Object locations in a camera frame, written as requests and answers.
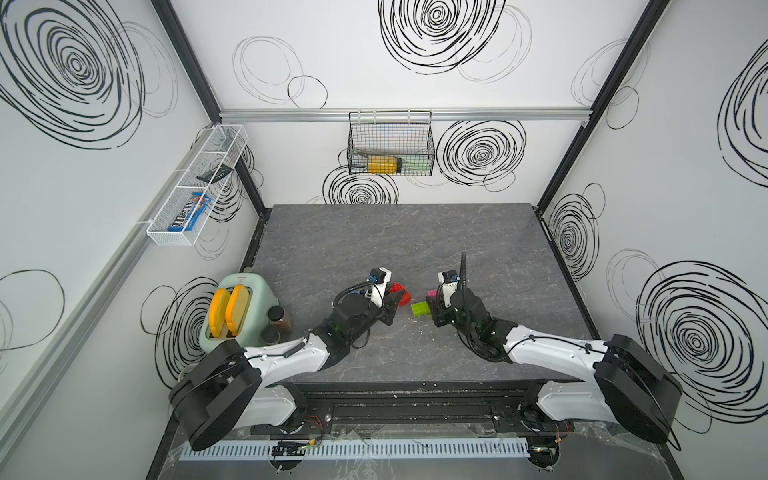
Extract black wire wall basket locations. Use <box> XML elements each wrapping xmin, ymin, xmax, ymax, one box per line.
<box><xmin>346</xmin><ymin>119</ymin><xmax>436</xmax><ymax>175</ymax></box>

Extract white wire shelf basket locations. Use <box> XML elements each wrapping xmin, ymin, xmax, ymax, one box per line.
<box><xmin>146</xmin><ymin>123</ymin><xmax>248</xmax><ymax>247</ymax></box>

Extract red lego brick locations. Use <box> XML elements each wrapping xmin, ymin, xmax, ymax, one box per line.
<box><xmin>390</xmin><ymin>283</ymin><xmax>412</xmax><ymax>306</ymax></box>

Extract yellow toast slice left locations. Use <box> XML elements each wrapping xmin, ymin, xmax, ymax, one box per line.
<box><xmin>208</xmin><ymin>288</ymin><xmax>231</xmax><ymax>338</ymax></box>

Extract aluminium wall rail left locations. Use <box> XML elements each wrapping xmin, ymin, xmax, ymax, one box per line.
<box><xmin>0</xmin><ymin>128</ymin><xmax>211</xmax><ymax>445</ymax></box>

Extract black remote control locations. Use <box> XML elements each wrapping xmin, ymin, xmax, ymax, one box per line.
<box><xmin>196</xmin><ymin>164</ymin><xmax>233</xmax><ymax>185</ymax></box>

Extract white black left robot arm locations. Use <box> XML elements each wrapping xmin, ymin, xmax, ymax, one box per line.
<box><xmin>169</xmin><ymin>282</ymin><xmax>406</xmax><ymax>451</ymax></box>

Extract aluminium wall rail back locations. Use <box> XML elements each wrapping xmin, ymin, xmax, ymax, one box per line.
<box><xmin>220</xmin><ymin>107</ymin><xmax>592</xmax><ymax>123</ymax></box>

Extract black corner frame post right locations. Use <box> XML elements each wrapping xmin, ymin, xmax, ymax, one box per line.
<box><xmin>536</xmin><ymin>0</ymin><xmax>671</xmax><ymax>216</ymax></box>

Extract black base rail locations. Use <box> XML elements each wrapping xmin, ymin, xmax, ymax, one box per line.
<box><xmin>173</xmin><ymin>383</ymin><xmax>652</xmax><ymax>436</ymax></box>

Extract yellow toast slice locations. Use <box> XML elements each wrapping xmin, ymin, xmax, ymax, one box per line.
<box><xmin>208</xmin><ymin>288</ymin><xmax>231</xmax><ymax>338</ymax></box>
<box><xmin>226</xmin><ymin>284</ymin><xmax>251</xmax><ymax>337</ymax></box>

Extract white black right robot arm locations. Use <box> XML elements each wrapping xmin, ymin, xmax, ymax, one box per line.
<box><xmin>427</xmin><ymin>257</ymin><xmax>683</xmax><ymax>444</ymax></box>

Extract lime green long lego brick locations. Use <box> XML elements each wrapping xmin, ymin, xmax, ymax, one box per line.
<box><xmin>411</xmin><ymin>301</ymin><xmax>431</xmax><ymax>317</ymax></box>

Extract black corner frame post left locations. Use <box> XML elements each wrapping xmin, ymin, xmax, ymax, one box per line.
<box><xmin>150</xmin><ymin>0</ymin><xmax>271</xmax><ymax>222</ymax></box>

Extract aluminium wall rail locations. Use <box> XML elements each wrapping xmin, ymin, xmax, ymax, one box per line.
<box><xmin>0</xmin><ymin>128</ymin><xmax>211</xmax><ymax>445</ymax></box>
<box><xmin>220</xmin><ymin>107</ymin><xmax>592</xmax><ymax>123</ymax></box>

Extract black corner frame post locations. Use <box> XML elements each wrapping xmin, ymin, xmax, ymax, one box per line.
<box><xmin>536</xmin><ymin>0</ymin><xmax>671</xmax><ymax>216</ymax></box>
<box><xmin>150</xmin><ymin>0</ymin><xmax>271</xmax><ymax>222</ymax></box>

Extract blue candy packet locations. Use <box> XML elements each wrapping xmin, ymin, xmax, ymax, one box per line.
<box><xmin>167</xmin><ymin>192</ymin><xmax>210</xmax><ymax>232</ymax></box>

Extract mint green toaster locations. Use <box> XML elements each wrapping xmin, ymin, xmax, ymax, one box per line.
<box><xmin>199</xmin><ymin>273</ymin><xmax>279</xmax><ymax>354</ymax></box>

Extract white slotted cable duct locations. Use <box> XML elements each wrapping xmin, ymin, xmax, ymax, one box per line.
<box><xmin>179</xmin><ymin>438</ymin><xmax>530</xmax><ymax>462</ymax></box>

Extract yellow toast slice right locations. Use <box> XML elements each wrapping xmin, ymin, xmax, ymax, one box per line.
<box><xmin>226</xmin><ymin>284</ymin><xmax>251</xmax><ymax>337</ymax></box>

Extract green item in basket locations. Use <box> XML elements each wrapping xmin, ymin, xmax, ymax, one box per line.
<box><xmin>401</xmin><ymin>154</ymin><xmax>433</xmax><ymax>176</ymax></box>

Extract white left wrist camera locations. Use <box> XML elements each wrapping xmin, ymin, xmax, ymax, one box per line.
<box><xmin>365</xmin><ymin>267</ymin><xmax>392</xmax><ymax>307</ymax></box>

